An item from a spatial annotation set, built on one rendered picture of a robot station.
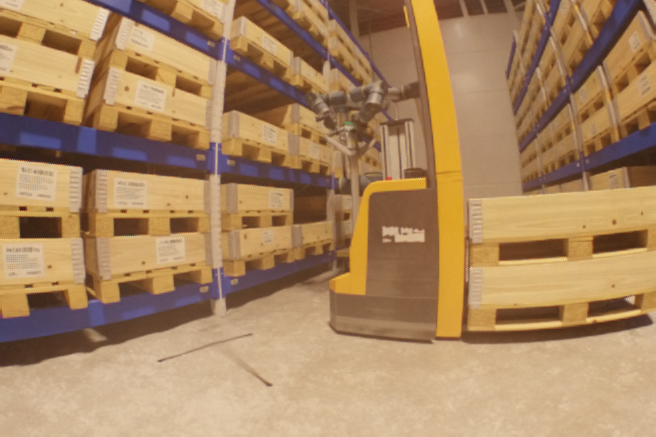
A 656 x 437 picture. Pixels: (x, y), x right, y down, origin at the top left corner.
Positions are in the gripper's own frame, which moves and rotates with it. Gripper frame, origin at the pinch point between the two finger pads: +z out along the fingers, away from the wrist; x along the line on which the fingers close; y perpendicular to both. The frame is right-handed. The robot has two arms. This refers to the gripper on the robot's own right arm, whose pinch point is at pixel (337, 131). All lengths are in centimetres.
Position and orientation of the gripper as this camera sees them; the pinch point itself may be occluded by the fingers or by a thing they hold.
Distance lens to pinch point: 222.3
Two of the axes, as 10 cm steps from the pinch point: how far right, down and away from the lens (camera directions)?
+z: 5.7, 8.1, -1.2
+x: -3.2, 3.5, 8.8
